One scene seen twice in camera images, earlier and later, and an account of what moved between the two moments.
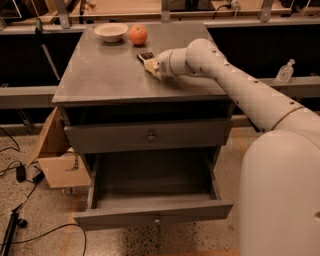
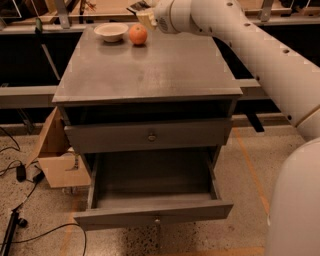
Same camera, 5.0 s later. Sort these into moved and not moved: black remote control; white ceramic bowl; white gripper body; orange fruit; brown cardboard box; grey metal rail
Moved: black remote control; white gripper body
Not moved: grey metal rail; orange fruit; brown cardboard box; white ceramic bowl
